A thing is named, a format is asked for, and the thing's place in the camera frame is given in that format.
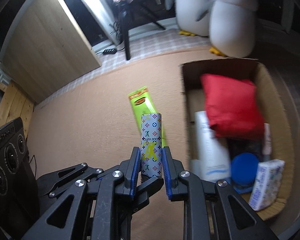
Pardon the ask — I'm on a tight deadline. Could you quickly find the wooden cabinet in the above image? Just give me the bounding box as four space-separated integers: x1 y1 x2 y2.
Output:
1 0 102 103

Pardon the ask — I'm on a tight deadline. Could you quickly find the black power strip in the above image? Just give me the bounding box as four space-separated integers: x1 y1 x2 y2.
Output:
102 48 117 55

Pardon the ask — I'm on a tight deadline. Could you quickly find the cardboard box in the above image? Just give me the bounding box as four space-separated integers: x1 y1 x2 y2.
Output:
179 57 296 222

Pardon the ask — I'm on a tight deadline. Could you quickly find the blue round container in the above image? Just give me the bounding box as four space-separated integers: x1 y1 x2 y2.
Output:
231 152 260 186

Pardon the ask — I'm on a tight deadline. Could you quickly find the white bottle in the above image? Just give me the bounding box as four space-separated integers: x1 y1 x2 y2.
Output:
190 111 231 183

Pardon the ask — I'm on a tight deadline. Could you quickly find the small penguin plush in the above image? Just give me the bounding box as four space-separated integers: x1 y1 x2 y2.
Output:
196 0 258 57

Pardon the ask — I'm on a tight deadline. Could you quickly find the red cloth bag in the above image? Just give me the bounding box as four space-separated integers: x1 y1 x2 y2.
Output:
200 74 264 140

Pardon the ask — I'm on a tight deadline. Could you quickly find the black speaker device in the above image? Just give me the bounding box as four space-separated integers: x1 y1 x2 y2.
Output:
0 117 39 238

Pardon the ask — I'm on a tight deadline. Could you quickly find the white tissue pack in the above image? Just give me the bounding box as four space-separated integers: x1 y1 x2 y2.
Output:
248 159 285 211

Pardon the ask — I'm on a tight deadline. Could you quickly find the black tripod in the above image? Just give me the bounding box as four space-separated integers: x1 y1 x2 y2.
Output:
116 0 166 61

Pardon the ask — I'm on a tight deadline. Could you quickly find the white patterned slim box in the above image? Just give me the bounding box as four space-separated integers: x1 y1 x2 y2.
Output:
140 113 162 183

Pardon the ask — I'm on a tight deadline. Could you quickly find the large penguin plush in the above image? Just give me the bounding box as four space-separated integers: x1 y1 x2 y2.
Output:
165 0 209 37

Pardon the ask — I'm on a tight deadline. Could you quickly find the green tube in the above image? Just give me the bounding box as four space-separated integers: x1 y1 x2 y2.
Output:
128 86 167 149

